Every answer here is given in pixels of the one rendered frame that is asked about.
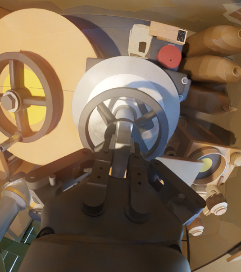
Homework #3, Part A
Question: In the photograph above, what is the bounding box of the white round mill stone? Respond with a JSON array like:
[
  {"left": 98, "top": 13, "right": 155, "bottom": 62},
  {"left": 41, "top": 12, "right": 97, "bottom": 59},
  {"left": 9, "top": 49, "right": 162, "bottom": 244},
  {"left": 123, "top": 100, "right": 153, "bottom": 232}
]
[{"left": 72, "top": 56, "right": 181, "bottom": 163}]

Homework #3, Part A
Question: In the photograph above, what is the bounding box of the tan round mill casing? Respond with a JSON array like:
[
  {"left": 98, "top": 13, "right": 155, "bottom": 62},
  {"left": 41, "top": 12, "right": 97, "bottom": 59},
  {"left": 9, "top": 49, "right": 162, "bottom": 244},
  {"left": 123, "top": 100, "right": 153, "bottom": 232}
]
[{"left": 0, "top": 8, "right": 99, "bottom": 168}]

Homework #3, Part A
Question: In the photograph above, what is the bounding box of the beige round knob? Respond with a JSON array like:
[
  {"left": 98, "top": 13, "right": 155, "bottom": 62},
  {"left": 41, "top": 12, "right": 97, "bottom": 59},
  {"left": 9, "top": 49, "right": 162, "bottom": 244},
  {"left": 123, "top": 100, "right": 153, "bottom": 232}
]
[{"left": 231, "top": 152, "right": 241, "bottom": 169}]

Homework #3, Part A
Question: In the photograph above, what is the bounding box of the tan box with black gauge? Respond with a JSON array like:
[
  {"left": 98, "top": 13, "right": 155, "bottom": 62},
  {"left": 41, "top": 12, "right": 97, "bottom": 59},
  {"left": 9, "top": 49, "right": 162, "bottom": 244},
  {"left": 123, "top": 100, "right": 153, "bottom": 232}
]
[{"left": 149, "top": 21, "right": 188, "bottom": 45}]

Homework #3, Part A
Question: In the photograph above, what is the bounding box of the white triangular sheet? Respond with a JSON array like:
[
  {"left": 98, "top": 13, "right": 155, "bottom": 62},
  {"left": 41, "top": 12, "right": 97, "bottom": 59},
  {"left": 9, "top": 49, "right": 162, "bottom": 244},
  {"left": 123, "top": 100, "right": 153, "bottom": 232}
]
[{"left": 155, "top": 157, "right": 205, "bottom": 186}]

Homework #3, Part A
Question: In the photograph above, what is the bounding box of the dark grey spoked pulley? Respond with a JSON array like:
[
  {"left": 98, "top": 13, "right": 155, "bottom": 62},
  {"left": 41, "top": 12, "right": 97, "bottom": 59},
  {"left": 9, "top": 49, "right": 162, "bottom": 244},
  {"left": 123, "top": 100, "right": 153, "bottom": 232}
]
[{"left": 0, "top": 51, "right": 64, "bottom": 145}]

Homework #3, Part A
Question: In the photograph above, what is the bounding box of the white paper card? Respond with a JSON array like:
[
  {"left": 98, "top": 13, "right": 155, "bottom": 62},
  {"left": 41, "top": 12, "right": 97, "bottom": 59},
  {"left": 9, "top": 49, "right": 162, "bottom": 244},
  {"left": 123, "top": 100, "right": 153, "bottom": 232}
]
[{"left": 128, "top": 24, "right": 153, "bottom": 59}]

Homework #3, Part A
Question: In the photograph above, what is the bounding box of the red round knob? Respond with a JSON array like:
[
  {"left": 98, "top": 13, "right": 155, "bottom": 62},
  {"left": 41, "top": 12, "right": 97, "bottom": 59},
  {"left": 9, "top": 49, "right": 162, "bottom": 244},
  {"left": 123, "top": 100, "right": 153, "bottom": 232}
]
[{"left": 156, "top": 44, "right": 182, "bottom": 70}]

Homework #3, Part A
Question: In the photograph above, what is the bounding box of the grey pulley handle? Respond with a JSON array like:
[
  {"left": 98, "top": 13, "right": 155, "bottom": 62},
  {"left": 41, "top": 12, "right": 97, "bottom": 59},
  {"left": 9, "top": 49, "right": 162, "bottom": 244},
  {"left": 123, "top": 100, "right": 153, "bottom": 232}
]
[{"left": 0, "top": 131, "right": 23, "bottom": 153}]

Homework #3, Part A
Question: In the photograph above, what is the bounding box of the white and brown cylinder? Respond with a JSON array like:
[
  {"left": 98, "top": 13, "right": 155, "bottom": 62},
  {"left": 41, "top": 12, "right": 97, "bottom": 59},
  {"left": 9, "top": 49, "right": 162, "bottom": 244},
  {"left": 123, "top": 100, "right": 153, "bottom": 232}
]
[
  {"left": 186, "top": 214, "right": 205, "bottom": 237},
  {"left": 205, "top": 184, "right": 228, "bottom": 216}
]

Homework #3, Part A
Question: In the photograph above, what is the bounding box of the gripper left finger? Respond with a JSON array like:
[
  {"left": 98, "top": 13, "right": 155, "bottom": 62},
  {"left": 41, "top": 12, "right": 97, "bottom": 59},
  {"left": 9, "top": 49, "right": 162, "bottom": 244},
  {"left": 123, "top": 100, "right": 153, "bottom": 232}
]
[{"left": 25, "top": 124, "right": 118, "bottom": 216}]

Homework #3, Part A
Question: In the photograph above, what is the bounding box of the tan box with round dial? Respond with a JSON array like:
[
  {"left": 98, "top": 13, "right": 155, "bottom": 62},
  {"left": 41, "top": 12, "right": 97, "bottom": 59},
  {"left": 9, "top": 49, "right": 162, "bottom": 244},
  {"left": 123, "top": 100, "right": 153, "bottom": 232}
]
[{"left": 185, "top": 139, "right": 241, "bottom": 186}]

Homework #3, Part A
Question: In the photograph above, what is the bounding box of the yellow round disc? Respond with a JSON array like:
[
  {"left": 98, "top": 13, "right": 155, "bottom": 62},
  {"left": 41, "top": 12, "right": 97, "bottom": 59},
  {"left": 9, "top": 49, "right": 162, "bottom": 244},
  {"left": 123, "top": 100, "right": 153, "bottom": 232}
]
[{"left": 3, "top": 69, "right": 47, "bottom": 125}]

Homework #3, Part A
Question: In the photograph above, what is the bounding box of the dark grey handwheel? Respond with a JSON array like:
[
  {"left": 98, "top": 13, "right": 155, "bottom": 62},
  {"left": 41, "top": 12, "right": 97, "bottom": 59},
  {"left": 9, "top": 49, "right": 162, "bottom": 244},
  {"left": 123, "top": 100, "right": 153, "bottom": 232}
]
[{"left": 78, "top": 87, "right": 169, "bottom": 165}]

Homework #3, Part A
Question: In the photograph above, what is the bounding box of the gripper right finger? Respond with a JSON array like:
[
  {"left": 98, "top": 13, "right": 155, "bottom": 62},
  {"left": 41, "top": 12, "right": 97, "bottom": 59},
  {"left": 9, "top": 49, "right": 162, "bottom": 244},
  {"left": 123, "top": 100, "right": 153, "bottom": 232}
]
[{"left": 125, "top": 125, "right": 206, "bottom": 226}]

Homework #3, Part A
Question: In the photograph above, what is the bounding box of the blue grey mill body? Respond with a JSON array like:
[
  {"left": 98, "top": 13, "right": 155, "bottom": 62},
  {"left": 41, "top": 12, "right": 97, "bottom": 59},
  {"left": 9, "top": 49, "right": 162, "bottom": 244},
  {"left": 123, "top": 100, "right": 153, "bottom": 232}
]
[{"left": 60, "top": 14, "right": 192, "bottom": 107}]

